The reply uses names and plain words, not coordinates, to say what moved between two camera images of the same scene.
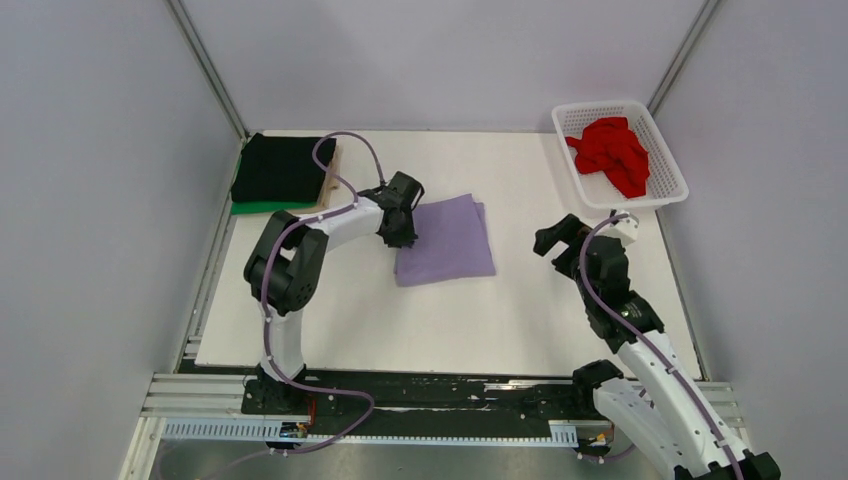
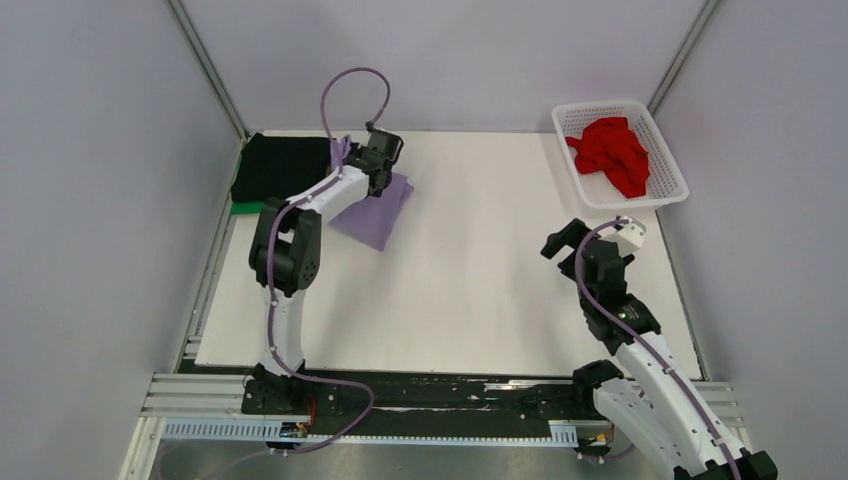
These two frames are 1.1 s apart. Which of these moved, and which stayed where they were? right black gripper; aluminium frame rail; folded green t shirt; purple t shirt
Moved: purple t shirt
Stayed: aluminium frame rail; folded green t shirt; right black gripper
